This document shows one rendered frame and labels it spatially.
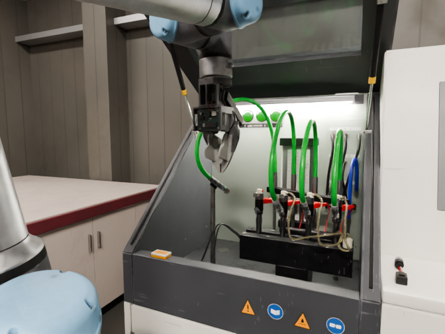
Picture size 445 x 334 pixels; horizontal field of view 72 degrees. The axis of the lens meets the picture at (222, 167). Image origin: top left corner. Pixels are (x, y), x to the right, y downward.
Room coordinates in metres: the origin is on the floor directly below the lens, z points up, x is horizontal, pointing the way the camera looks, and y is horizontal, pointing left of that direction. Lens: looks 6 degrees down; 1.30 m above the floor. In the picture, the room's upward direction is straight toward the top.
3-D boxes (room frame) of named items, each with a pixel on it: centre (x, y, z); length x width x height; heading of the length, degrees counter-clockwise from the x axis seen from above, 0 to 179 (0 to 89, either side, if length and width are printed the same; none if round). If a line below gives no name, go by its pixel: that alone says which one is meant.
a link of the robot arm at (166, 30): (0.63, 0.07, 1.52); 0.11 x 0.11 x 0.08; 47
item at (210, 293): (0.77, -0.02, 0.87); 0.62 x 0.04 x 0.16; 66
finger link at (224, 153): (0.70, 0.00, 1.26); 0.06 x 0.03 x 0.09; 155
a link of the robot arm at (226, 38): (0.71, 0.02, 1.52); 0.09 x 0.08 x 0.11; 137
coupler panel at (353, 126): (1.13, -0.45, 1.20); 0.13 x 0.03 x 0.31; 66
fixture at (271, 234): (0.94, -0.23, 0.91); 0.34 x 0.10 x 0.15; 66
